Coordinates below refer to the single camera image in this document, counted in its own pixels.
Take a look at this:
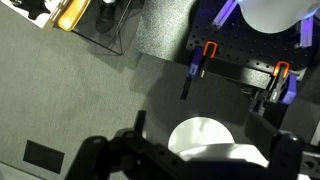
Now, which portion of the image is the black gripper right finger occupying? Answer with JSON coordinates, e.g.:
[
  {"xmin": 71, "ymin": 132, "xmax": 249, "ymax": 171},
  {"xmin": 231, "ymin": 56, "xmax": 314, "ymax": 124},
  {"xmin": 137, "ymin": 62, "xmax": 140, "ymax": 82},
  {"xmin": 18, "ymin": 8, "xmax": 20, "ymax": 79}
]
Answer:
[{"xmin": 245, "ymin": 111, "xmax": 305, "ymax": 180}]

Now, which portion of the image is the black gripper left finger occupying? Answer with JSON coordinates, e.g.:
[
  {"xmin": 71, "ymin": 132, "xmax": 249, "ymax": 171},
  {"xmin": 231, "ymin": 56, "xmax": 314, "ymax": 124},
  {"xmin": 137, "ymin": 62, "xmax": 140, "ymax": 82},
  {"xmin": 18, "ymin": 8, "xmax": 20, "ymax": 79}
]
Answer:
[{"xmin": 65, "ymin": 109, "xmax": 152, "ymax": 180}]

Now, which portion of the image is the dark rectangular floor patch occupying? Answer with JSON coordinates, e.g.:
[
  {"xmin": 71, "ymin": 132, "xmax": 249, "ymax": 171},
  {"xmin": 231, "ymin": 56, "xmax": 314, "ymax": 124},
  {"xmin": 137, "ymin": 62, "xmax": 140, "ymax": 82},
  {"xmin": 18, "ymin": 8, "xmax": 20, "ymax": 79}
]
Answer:
[{"xmin": 22, "ymin": 139, "xmax": 66, "ymax": 175}]

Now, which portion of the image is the black perforated mounting board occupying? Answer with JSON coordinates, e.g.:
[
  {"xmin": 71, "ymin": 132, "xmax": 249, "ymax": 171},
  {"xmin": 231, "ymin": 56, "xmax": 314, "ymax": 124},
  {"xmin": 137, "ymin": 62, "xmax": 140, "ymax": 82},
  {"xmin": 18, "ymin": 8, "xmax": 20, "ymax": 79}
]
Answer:
[{"xmin": 185, "ymin": 0, "xmax": 320, "ymax": 90}]

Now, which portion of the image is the purple lit metal bar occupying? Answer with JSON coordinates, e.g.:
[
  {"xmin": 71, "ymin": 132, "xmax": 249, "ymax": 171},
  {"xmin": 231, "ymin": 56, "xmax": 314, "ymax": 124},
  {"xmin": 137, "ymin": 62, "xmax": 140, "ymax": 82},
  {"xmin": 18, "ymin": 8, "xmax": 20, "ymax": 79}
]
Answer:
[
  {"xmin": 212, "ymin": 0, "xmax": 238, "ymax": 28},
  {"xmin": 299, "ymin": 15, "xmax": 315, "ymax": 48}
]

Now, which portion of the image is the black shoe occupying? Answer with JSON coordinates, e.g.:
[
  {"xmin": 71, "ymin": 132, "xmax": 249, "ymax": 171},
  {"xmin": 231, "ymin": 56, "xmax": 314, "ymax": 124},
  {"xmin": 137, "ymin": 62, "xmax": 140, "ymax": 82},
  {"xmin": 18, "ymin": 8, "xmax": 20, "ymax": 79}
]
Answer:
[{"xmin": 95, "ymin": 0, "xmax": 118, "ymax": 34}]

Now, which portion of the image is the blue clamp with orange handle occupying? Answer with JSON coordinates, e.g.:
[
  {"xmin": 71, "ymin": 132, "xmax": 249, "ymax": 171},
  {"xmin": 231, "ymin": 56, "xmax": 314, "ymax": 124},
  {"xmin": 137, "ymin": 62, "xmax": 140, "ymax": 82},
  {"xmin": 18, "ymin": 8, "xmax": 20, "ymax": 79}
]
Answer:
[
  {"xmin": 250, "ymin": 60, "xmax": 298, "ymax": 114},
  {"xmin": 180, "ymin": 41, "xmax": 219, "ymax": 101}
]

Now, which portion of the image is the thin black wire frame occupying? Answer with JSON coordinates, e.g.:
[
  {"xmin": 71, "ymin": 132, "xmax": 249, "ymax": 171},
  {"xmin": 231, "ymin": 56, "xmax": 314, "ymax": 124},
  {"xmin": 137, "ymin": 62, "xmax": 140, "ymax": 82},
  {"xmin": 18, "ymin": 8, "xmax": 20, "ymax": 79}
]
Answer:
[{"xmin": 71, "ymin": 0, "xmax": 138, "ymax": 56}]

